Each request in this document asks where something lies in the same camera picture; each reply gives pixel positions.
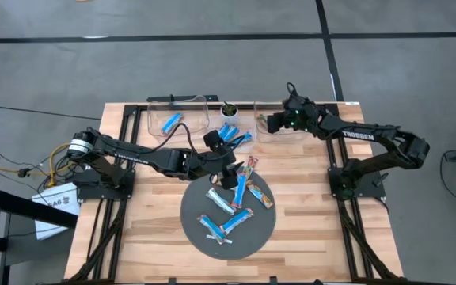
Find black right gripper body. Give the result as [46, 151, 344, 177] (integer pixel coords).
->
[266, 94, 317, 135]

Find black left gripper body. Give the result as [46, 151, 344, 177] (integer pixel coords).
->
[203, 129, 241, 192]

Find red orange granola bar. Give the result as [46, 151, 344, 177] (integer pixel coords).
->
[238, 155, 260, 180]

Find blue red-ended granola bar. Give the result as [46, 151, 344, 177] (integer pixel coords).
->
[230, 173, 249, 210]

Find white-backed granola bar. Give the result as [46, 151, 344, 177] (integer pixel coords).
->
[205, 186, 237, 216]

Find small clear plastic tray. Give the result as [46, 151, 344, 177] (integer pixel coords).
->
[207, 121, 257, 154]

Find clear plastic bin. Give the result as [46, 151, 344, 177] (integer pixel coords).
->
[146, 94, 211, 139]
[253, 98, 318, 143]

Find small plant in white pot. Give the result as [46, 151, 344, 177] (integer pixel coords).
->
[219, 101, 240, 120]

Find black bar device with light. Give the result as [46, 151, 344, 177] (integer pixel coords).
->
[146, 93, 220, 103]

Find white paper label strip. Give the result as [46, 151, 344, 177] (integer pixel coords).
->
[206, 234, 234, 245]

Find round grey woven placemat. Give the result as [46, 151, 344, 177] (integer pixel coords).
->
[179, 170, 277, 261]

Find white paper sheet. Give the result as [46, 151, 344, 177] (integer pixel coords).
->
[31, 181, 82, 241]

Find black desk beam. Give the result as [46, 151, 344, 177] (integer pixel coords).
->
[0, 185, 79, 230]

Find black frame crossbar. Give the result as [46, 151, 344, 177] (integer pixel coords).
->
[123, 102, 340, 112]

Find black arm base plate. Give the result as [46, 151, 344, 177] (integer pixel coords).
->
[76, 168, 136, 201]
[328, 165, 387, 200]

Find black aluminium frame rails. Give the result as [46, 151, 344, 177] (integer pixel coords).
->
[67, 103, 141, 283]
[322, 103, 402, 283]

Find yellow cable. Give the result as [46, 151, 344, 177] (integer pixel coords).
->
[0, 142, 82, 189]

